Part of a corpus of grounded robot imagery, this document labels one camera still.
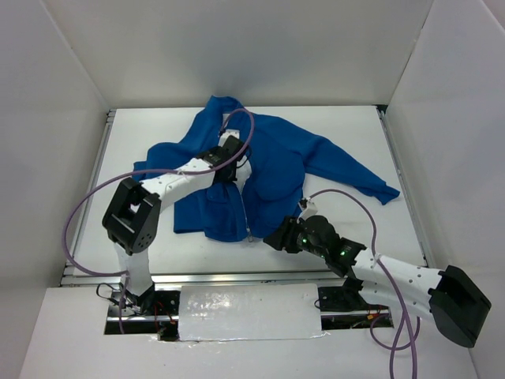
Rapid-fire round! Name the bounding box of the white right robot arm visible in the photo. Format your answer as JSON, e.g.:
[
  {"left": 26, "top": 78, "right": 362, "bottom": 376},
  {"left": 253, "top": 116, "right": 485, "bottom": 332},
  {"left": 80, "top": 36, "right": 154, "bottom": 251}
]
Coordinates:
[{"left": 264, "top": 215, "right": 492, "bottom": 348}]

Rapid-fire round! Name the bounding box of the blue zip-up fleece jacket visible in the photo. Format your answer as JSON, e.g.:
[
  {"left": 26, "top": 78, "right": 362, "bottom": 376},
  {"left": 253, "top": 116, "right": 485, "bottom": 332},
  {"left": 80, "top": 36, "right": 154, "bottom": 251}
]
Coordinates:
[{"left": 133, "top": 96, "right": 399, "bottom": 242}]

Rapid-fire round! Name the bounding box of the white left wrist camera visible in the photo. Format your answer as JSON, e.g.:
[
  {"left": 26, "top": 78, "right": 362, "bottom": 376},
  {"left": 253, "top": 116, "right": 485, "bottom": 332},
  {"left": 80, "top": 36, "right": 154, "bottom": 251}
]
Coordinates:
[{"left": 218, "top": 129, "right": 240, "bottom": 146}]

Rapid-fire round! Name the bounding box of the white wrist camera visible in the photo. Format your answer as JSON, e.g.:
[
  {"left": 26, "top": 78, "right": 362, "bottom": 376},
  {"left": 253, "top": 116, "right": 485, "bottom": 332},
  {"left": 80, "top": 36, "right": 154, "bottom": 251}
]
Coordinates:
[
  {"left": 218, "top": 129, "right": 240, "bottom": 146},
  {"left": 298, "top": 197, "right": 318, "bottom": 220}
]

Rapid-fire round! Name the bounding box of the aluminium front rail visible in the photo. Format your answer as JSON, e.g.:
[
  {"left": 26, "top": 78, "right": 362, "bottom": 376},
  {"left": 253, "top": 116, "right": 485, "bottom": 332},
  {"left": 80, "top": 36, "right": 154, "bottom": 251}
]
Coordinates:
[{"left": 59, "top": 267, "right": 340, "bottom": 287}]

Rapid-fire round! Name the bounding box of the white foil-taped front panel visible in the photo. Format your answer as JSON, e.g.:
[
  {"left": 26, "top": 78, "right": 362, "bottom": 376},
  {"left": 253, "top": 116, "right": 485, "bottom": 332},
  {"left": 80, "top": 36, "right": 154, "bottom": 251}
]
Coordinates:
[{"left": 178, "top": 283, "right": 324, "bottom": 342}]

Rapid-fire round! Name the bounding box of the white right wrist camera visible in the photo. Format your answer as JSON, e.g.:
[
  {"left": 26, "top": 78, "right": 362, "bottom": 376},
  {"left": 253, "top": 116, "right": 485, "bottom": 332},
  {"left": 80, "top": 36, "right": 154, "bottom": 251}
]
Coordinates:
[{"left": 298, "top": 197, "right": 318, "bottom": 220}]

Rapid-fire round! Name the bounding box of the silver zipper pull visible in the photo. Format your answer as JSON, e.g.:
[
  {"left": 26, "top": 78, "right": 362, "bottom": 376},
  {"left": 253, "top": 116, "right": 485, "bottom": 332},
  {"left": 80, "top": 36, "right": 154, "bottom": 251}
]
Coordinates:
[{"left": 247, "top": 228, "right": 254, "bottom": 242}]

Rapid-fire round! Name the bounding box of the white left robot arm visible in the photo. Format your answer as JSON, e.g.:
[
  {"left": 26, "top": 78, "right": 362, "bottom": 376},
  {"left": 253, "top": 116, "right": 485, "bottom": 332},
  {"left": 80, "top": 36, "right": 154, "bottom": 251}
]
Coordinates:
[{"left": 102, "top": 133, "right": 245, "bottom": 315}]

